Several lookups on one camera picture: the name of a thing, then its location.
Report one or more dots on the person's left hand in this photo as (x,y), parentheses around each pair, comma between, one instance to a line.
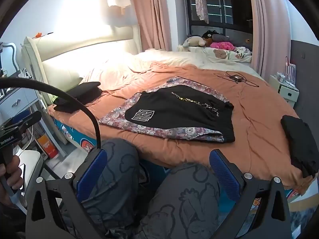
(15,169)

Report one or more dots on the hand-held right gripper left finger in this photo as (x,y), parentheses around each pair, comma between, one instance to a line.
(93,170)

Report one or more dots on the pink fluffy plush toy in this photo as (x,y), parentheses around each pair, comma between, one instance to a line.
(223,46)

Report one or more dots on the black white patterned cloth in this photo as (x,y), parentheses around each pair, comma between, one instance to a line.
(243,51)

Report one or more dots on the person's right leg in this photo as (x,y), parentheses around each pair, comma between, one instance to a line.
(189,199)

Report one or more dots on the white power strip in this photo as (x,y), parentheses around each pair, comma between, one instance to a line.
(42,106)

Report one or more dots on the green tissue box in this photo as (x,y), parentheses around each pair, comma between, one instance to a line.
(54,100)

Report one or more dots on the orange blanket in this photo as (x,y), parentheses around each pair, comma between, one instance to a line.
(254,129)

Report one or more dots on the grey pillow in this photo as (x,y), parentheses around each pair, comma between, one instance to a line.
(221,37)

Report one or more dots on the black brown plush toy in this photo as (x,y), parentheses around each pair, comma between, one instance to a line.
(210,36)

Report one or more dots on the dark window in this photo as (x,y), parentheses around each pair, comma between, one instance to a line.
(224,12)

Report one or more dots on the floral hanging garment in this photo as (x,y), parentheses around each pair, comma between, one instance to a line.
(201,3)

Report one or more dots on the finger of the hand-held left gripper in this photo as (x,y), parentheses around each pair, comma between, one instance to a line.
(30,119)

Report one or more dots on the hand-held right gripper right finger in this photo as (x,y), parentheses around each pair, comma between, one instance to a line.
(224,173)

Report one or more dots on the blue nightstand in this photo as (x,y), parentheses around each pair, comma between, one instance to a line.
(17,104)

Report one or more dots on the pink curtain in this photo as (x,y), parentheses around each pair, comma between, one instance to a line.
(269,29)
(152,17)

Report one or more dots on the cream bed headboard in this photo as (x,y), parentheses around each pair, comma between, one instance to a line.
(74,44)

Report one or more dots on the cream bear-print quilt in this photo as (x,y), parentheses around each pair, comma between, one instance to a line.
(219,53)

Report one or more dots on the white framed mirror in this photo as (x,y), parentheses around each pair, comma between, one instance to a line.
(8,59)

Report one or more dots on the black and bear-print pants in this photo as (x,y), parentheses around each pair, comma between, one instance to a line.
(174,114)

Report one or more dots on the orange box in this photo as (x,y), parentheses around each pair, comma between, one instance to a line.
(48,147)

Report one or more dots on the blue cartoon bed sheet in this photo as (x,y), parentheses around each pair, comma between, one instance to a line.
(84,144)

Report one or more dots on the cream duvet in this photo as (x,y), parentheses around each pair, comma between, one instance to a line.
(187,59)

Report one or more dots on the beige plush toy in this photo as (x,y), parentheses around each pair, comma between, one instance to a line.
(193,42)

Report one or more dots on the pink white striped bag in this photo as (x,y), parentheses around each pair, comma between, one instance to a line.
(290,71)

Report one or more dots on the person's patterned grey legs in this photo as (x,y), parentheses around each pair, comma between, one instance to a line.
(119,164)

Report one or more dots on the folded black pants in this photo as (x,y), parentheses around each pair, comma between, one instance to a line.
(72,104)
(84,88)

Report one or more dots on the crumpled black clothing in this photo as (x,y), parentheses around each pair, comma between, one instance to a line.
(301,142)

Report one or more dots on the small white nightstand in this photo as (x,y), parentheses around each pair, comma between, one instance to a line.
(286,92)

